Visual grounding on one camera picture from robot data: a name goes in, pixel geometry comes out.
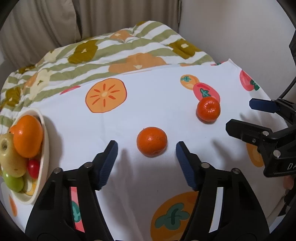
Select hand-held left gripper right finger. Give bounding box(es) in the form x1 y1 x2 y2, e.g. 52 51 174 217
176 141 270 241

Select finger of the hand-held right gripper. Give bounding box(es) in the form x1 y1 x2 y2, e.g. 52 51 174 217
249 98 296 126
225 119 296 149

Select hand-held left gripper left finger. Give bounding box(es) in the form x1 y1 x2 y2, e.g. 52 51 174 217
25 140 119 241

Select small mandarin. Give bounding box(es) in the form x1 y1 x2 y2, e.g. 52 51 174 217
196 97 221 122
136 127 168 156

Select cream bowl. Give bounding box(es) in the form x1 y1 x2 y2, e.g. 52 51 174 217
0 108 50 205

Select red tomato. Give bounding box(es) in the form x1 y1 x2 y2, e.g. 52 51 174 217
28 159 40 179

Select large orange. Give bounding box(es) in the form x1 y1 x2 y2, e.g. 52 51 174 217
10 115 44 158

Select green round fruit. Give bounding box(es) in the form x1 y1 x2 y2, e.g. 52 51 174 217
2 173 24 192

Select large yellow apple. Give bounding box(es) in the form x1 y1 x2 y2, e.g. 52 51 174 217
0 133 28 178

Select person's right hand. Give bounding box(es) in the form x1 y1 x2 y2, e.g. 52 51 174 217
283 175 295 193

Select white persimmon print tablecloth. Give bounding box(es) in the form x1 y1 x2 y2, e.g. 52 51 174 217
0 59 285 241

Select green striped floral quilt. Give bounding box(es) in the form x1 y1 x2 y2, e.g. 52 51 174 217
0 21 216 121

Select beige curtain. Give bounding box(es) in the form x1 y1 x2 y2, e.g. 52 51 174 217
0 0 183 61

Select black cable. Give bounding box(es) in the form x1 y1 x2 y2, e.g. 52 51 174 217
277 76 296 101

